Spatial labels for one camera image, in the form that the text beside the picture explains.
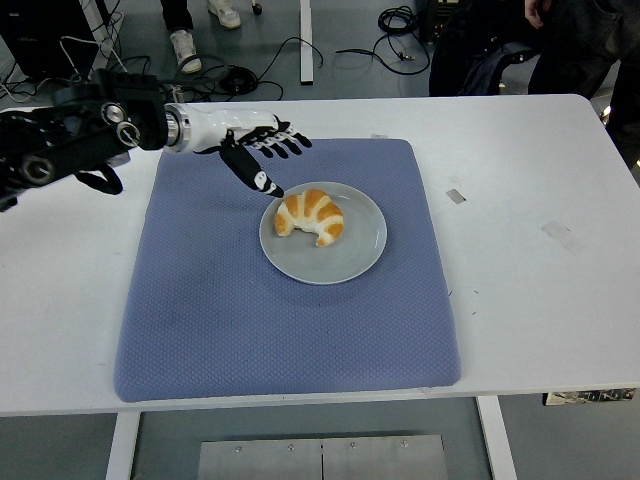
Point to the blue quilted mat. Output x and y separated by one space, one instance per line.
250 325

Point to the black equipment box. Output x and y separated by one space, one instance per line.
440 12

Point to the white desk post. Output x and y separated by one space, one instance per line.
306 40

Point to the black and white label strip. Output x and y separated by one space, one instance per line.
590 397

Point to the black cabinet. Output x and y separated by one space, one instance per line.
40 25

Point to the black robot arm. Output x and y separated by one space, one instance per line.
135 100

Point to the orange striped croissant bread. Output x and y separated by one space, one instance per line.
310 207

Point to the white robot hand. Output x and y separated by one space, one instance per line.
220 122

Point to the grey round plate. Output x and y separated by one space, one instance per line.
325 262

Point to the clear tape patch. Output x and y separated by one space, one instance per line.
562 237

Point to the chair with dark jacket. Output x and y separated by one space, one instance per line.
480 70

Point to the grey metal plate with screws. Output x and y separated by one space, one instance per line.
320 460

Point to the silver tape piece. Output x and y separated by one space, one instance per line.
456 196

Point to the white table leg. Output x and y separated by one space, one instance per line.
495 440
121 450

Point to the person's leg with white shoe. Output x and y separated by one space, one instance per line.
185 47
224 12

